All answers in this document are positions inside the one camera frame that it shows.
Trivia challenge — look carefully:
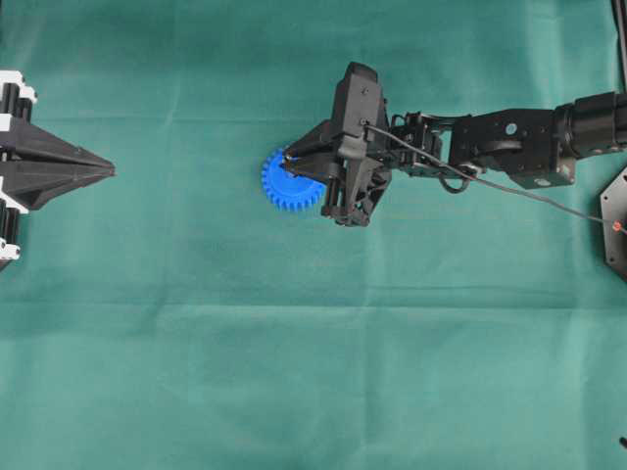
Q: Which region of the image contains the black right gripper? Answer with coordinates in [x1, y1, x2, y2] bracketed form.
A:
[281, 113, 451, 227]

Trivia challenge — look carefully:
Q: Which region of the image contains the thin grey cable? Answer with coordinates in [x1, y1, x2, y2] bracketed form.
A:
[362, 122, 623, 231]

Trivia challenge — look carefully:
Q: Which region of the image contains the black cable top right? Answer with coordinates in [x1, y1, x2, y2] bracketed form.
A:
[608, 0, 627, 92]

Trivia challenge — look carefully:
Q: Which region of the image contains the blue plastic gear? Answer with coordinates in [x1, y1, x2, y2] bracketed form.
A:
[261, 148, 325, 212]

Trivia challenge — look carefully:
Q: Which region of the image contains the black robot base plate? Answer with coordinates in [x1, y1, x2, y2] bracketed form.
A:
[600, 168, 627, 281]

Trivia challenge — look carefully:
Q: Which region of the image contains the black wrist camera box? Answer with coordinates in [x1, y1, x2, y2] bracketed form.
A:
[330, 62, 383, 160]

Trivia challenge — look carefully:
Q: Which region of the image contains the green table cloth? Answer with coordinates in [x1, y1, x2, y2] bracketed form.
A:
[1, 1, 626, 469]

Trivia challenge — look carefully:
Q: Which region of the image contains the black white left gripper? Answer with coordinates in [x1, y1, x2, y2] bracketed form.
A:
[1, 70, 115, 270]

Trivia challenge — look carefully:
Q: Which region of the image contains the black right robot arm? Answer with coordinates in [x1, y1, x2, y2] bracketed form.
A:
[281, 92, 626, 227]

